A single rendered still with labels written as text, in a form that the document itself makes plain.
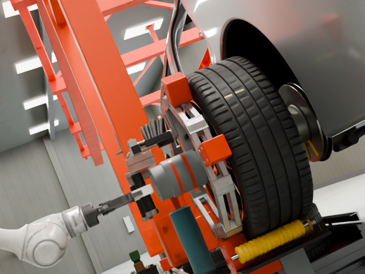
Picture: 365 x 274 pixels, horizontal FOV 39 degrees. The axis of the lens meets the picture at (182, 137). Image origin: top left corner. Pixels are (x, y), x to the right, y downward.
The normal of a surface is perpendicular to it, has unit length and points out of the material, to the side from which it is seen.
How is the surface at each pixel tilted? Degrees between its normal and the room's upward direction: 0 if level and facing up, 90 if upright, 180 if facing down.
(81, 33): 90
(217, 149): 90
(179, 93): 125
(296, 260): 90
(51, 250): 111
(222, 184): 90
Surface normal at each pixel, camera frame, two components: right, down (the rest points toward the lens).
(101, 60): 0.11, -0.20
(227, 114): 0.00, -0.43
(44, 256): 0.36, 0.08
